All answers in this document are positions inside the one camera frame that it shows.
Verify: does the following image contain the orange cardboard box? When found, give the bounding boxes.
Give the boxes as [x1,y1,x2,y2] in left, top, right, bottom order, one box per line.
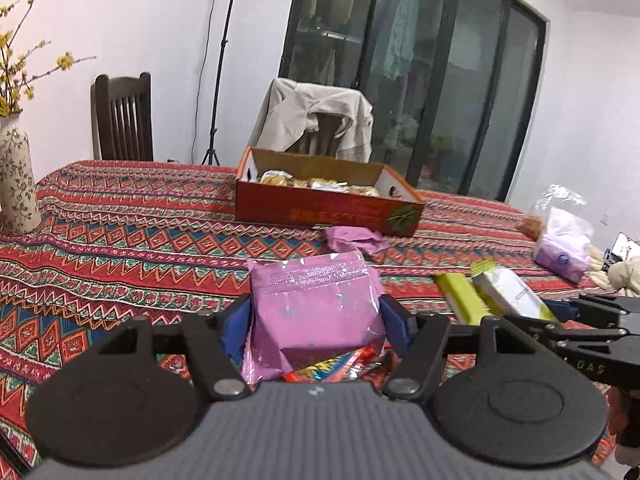
[235,146,426,238]

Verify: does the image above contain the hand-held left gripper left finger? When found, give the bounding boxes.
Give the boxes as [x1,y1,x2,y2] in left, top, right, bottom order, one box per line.
[97,294,252,401]

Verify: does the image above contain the black cable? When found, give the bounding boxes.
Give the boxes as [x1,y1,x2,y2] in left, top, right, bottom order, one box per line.
[194,0,223,111]

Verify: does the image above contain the yellow flower branches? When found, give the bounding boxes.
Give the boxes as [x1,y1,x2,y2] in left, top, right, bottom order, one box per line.
[0,0,97,117]

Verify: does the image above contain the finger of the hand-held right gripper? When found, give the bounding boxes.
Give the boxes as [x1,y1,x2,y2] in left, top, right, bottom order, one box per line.
[500,314,630,352]
[542,294,640,330]

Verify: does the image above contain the pile of golden snack packets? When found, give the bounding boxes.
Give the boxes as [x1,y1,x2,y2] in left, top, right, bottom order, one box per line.
[258,169,382,198]

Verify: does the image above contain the dark wooden slatted chair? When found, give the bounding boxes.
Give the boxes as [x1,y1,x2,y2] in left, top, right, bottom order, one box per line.
[90,72,154,162]

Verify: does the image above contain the clear plastic bag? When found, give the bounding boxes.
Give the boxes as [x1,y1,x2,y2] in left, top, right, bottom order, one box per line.
[534,184,596,241]

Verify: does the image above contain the black light stand tripod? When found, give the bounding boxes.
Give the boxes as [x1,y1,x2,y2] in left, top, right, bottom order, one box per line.
[201,0,247,166]

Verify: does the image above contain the black framed glass sliding door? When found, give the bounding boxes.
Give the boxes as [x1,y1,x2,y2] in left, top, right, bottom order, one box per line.
[279,0,549,202]

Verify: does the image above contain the floral ceramic vase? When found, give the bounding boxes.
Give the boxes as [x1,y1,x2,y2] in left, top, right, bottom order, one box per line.
[0,112,44,234]

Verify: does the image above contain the purple tissue pack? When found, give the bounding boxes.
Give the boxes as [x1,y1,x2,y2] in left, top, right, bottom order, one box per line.
[532,232,592,284]

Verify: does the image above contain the pink snack packet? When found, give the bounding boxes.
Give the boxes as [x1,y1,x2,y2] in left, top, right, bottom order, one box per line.
[242,252,387,386]
[325,226,392,262]

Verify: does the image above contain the beige jacket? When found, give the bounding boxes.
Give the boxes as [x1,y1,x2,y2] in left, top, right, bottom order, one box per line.
[248,78,374,164]

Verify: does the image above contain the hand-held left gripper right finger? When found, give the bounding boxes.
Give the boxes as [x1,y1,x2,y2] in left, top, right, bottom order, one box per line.
[378,294,538,402]

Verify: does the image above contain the wooden chair with woven seat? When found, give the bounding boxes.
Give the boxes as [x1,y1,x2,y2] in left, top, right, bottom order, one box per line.
[295,110,351,158]

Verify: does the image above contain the white green snack packet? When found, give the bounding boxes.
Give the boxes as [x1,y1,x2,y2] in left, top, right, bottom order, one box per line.
[470,259,559,323]

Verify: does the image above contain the cream plush cloth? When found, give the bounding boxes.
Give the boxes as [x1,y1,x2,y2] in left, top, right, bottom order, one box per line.
[584,244,640,297]

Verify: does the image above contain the red colourful snack packet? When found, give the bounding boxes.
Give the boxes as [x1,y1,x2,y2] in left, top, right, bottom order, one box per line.
[282,344,387,386]

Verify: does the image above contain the brown bread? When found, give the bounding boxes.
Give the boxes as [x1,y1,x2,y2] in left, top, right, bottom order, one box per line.
[516,215,547,239]

